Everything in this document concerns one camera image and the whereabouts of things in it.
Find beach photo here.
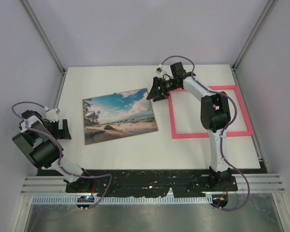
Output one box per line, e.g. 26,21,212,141
82,88,158,145

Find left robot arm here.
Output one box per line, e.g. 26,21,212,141
12,109,94,192

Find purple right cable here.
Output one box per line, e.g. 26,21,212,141
159,56,251,211

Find aluminium frame post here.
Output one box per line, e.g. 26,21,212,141
231,0,277,72
20,0,67,75

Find right aluminium frame post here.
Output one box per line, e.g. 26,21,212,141
231,0,277,72

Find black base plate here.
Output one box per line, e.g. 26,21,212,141
64,170,238,198

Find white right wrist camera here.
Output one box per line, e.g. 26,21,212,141
156,64,167,76

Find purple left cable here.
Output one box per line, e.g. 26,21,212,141
11,101,112,210

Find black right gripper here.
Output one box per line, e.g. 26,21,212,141
146,77,179,102

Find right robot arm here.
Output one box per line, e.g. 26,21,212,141
146,62,232,190

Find purple cable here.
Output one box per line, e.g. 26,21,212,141
159,56,251,211
11,101,112,210

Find left aluminium frame post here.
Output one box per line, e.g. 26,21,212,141
20,0,67,75

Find slotted cable duct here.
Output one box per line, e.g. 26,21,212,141
31,195,212,205

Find pink picture frame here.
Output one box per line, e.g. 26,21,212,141
168,85,254,139

